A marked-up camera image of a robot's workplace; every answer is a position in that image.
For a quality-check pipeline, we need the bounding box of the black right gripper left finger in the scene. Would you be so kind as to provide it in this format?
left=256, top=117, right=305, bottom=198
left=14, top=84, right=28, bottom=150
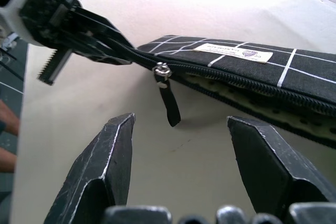
left=44, top=112, right=136, bottom=224

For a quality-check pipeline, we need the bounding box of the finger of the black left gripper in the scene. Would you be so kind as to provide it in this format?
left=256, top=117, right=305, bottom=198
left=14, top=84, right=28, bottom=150
left=75, top=6, right=136, bottom=51
left=68, top=34, right=133, bottom=67

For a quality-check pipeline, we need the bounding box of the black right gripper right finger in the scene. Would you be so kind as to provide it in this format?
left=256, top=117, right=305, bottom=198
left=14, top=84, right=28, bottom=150
left=226, top=115, right=336, bottom=217

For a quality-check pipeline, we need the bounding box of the black white-grid zipper pouch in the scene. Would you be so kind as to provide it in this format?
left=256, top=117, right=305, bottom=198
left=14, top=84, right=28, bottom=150
left=131, top=34, right=336, bottom=146

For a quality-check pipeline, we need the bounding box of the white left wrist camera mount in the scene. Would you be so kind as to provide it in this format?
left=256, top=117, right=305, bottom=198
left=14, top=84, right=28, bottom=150
left=0, top=0, right=69, bottom=47

